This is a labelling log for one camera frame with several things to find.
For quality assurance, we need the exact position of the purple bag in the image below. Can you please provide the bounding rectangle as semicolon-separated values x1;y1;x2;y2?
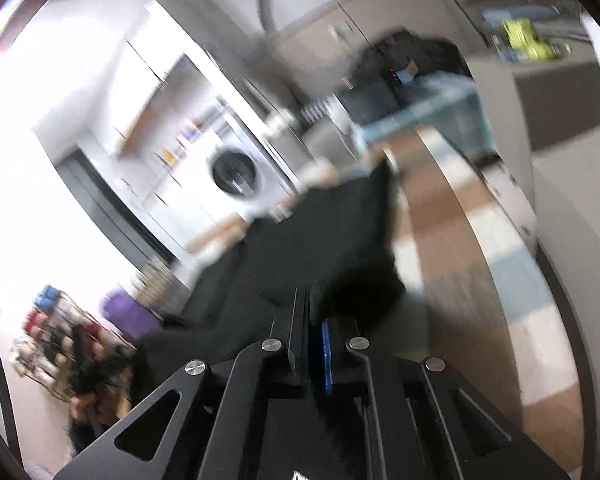
100;289;162;342

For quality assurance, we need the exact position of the shoe rack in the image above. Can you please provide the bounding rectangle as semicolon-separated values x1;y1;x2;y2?
9;285;135;403

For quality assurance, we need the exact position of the black storage bin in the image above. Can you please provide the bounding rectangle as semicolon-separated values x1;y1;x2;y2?
336;79;403;126

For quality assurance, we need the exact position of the woven basket bag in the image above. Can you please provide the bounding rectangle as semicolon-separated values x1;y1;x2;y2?
130;257;190;318

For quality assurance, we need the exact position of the white front-load washing machine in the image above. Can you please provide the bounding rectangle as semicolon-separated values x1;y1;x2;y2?
209;124;292;221

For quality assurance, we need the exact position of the light blue checked cloth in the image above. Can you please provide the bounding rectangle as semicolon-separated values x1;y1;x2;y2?
352;72;498;160

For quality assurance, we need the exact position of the checkered bed cover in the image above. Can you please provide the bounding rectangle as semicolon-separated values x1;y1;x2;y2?
299;123;589;470

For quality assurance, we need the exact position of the black clothes pile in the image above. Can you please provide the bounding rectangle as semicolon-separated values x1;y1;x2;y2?
348;28;471;84

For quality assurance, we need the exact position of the black knit sweater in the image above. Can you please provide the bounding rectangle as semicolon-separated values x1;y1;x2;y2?
130;162;405;405

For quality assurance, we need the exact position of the green teapot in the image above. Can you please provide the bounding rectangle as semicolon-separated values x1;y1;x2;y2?
500;18;572;63

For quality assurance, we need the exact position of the grey side table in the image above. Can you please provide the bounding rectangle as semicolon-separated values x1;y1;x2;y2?
467;44;600;194

